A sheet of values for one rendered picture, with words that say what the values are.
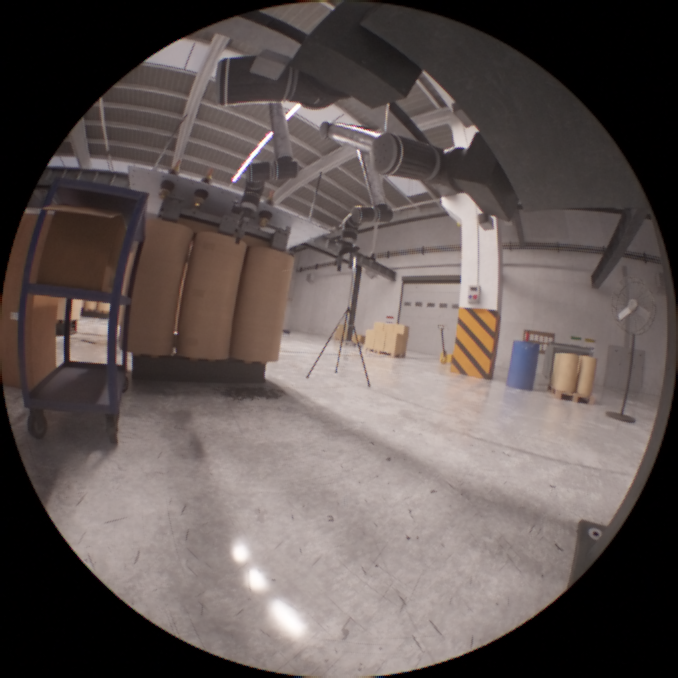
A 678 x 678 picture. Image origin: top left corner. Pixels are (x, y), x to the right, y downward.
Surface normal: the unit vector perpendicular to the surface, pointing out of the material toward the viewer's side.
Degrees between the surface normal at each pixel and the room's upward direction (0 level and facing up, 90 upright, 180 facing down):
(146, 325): 90
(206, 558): 0
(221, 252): 90
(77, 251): 90
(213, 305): 90
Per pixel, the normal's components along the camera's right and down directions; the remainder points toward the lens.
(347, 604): 0.14, -0.99
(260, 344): 0.67, 0.12
